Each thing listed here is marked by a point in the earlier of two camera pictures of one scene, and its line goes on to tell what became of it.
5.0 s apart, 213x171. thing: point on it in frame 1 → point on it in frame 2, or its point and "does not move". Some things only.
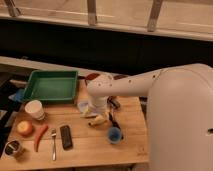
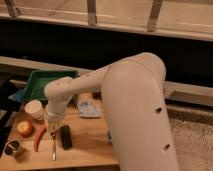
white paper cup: [35, 109] does not move
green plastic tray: [52, 85] does not move
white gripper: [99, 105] → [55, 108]
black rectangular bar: [66, 137] does not move
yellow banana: [99, 120] → [53, 125]
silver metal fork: [54, 132] does not move
